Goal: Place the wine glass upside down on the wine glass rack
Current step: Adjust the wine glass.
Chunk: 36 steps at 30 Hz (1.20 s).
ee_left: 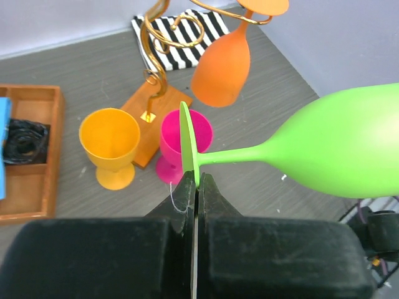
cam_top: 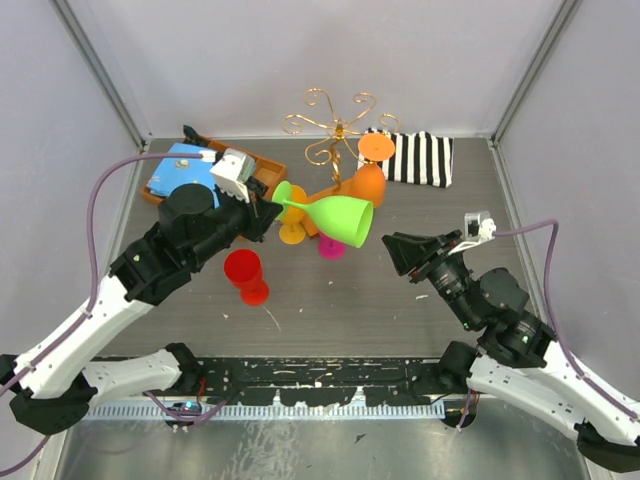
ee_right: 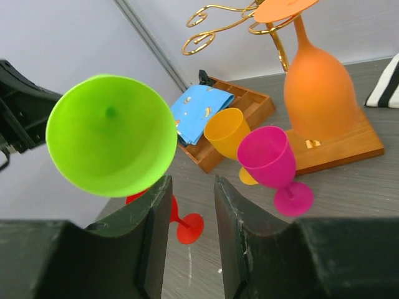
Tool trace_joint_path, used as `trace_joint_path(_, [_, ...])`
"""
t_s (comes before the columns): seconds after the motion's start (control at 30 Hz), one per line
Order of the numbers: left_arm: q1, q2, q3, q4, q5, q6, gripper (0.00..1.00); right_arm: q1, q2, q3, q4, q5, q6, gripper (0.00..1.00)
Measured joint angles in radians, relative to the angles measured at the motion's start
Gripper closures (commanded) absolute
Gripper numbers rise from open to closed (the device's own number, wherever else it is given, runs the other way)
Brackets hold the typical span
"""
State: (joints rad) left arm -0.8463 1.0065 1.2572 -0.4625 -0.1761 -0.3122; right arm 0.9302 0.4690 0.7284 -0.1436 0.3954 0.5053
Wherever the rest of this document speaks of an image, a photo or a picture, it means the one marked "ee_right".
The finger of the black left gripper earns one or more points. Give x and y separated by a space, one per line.
25 109

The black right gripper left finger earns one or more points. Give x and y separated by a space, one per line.
120 256

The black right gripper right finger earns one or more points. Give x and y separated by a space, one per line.
313 257

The green plastic wine glass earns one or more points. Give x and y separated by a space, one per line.
111 136

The gold wire glass rack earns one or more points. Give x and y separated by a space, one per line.
362 142

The orange plastic wine glass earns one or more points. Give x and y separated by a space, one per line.
318 92

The red plastic wine glass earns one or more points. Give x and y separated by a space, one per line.
189 228

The pink plastic wine glass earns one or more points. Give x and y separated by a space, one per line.
267 156

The yellow plastic wine glass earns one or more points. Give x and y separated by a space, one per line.
226 130

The blue patterned cloth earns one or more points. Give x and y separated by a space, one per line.
194 108

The black white striped cloth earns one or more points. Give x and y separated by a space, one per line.
385 93

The dark patterned cloth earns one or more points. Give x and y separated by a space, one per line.
204 79

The wooden compartment tray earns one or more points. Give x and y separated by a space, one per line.
255 106

